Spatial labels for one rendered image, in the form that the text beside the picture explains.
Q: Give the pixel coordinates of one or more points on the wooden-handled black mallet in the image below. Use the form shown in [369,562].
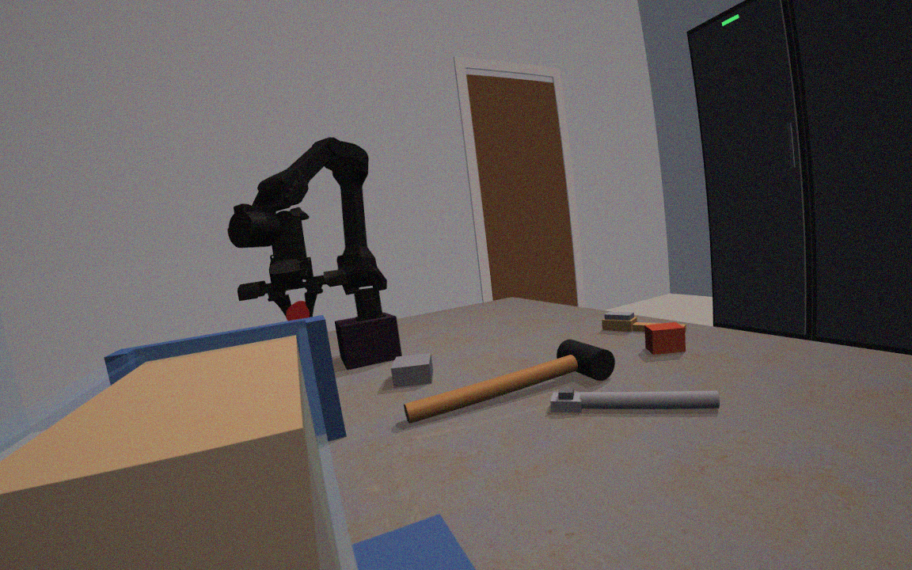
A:
[572,355]

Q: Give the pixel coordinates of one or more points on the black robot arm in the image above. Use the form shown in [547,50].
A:
[259,225]

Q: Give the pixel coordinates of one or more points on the grey metal rod with square end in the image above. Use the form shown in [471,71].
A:
[567,401]

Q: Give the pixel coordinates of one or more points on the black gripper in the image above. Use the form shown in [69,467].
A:
[313,285]

